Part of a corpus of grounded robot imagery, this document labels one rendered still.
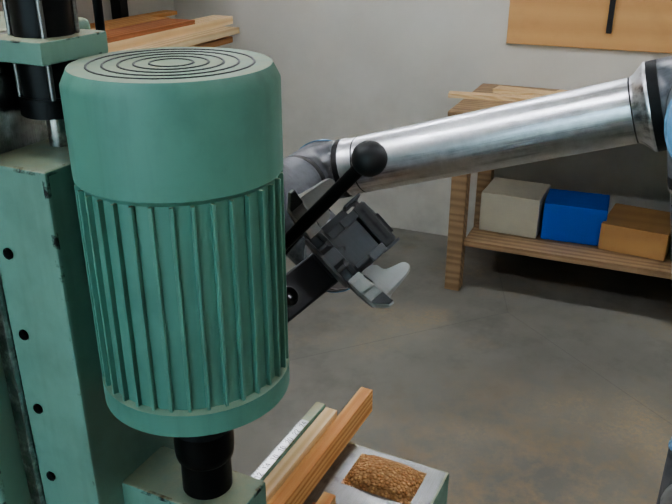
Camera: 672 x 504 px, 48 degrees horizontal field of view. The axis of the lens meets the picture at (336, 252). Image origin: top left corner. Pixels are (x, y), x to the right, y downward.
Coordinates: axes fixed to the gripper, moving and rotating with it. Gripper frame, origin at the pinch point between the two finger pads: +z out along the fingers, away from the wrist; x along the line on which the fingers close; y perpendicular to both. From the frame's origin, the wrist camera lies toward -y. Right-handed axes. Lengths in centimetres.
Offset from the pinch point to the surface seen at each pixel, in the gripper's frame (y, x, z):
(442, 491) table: -8.3, 33.7, -30.2
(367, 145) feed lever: 8.4, -5.4, 5.7
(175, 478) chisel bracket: -28.1, 6.5, -7.0
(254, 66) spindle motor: 3.4, -14.8, 16.7
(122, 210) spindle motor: -11.7, -12.9, 16.9
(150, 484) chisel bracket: -30.2, 5.2, -6.4
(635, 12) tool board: 193, 3, -245
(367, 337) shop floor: 8, 30, -242
